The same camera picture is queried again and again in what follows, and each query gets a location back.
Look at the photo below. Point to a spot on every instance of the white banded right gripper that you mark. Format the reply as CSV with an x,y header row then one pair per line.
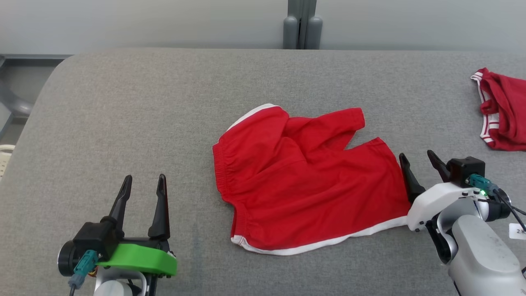
x,y
435,203

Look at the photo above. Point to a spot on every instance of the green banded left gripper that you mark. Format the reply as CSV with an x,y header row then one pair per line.
x,y
144,258

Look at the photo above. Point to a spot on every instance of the red Bulls jersey white sleeves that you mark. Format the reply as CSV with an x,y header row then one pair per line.
x,y
509,107

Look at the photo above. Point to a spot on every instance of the red Bulls shorts white trim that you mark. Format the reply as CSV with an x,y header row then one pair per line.
x,y
308,197

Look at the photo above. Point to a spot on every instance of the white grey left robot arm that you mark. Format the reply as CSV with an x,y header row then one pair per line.
x,y
117,287

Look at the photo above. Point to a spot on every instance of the cream plastic laundry basket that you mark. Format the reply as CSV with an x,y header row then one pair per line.
x,y
5,160

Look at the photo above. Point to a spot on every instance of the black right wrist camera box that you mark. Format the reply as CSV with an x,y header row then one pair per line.
x,y
464,170

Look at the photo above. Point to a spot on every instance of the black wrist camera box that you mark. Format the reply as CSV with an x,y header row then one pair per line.
x,y
94,240
464,170

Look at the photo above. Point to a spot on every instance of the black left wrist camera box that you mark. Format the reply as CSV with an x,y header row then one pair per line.
x,y
94,240

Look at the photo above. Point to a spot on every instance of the grey cylindrical post foot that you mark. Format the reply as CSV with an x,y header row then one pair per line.
x,y
290,35
315,35

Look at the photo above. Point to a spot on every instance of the grey wall skirting strip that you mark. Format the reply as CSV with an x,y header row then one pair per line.
x,y
33,56

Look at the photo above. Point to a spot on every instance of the grey partition wall post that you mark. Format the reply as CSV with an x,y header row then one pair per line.
x,y
296,8

